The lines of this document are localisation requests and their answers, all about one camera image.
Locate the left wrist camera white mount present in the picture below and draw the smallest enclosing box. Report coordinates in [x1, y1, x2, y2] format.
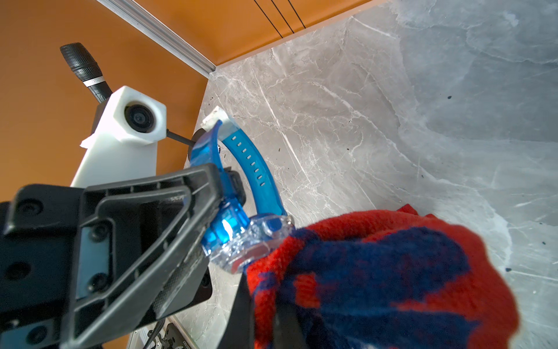
[71, 86, 167, 188]

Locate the black microphone on stand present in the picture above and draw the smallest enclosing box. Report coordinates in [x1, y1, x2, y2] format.
[60, 42, 206, 151]

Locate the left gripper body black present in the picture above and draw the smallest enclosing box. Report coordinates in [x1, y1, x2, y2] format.
[0, 182, 214, 349]

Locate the red and blue cloth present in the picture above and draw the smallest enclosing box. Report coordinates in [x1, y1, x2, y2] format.
[246, 205, 520, 348]

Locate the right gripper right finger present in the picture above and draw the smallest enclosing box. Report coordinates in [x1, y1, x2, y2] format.
[273, 304, 308, 349]

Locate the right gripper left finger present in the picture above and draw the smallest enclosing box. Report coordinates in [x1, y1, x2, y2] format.
[217, 274, 254, 349]

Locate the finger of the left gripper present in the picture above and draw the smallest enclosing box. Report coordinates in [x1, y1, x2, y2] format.
[60, 164, 224, 348]

